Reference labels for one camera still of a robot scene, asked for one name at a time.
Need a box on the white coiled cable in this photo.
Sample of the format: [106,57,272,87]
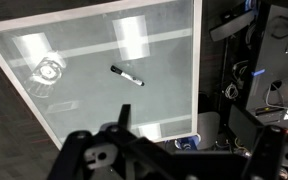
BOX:
[224,83,239,100]

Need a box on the white tape stripe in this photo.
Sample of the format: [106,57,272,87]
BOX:
[98,114,193,132]

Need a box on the white tape patch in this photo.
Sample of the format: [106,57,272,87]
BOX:
[138,122,162,141]
[46,99,82,115]

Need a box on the black workbench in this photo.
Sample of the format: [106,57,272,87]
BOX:
[245,1,288,118]

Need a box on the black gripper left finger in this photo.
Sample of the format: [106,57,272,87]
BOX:
[47,103,142,180]

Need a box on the clear drinking glass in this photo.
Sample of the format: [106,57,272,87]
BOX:
[23,49,67,99]

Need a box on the black and white marker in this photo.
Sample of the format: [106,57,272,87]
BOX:
[110,64,146,87]

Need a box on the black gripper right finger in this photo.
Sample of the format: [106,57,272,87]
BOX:
[242,124,288,180]

